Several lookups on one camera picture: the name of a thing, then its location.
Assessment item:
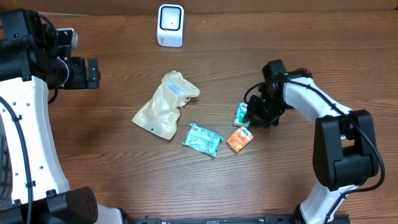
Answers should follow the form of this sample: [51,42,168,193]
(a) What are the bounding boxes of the jar with dark red lid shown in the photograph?
[294,68,313,78]

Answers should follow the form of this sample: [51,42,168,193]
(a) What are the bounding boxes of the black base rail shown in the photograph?
[123,214,305,224]

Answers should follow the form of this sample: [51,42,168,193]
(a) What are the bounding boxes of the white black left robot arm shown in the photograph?
[1,9,129,223]

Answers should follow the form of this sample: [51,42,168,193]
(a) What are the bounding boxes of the green wet wipes pack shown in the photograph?
[182,123,223,157]

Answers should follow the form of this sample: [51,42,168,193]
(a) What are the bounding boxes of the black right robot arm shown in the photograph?
[244,60,386,224]

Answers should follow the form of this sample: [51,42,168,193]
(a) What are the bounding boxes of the beige paper pouch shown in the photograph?
[132,70,200,140]

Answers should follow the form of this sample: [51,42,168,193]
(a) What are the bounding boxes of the white black barcode scanner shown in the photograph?
[157,4,185,48]

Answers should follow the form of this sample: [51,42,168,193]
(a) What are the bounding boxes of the grey plastic mesh basket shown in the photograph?
[0,122,12,210]

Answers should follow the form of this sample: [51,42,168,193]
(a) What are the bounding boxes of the orange Kleenex tissue pack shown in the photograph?
[226,126,254,153]

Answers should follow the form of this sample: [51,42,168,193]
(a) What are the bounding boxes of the teal Kleenex tissue pack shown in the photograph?
[233,102,250,128]

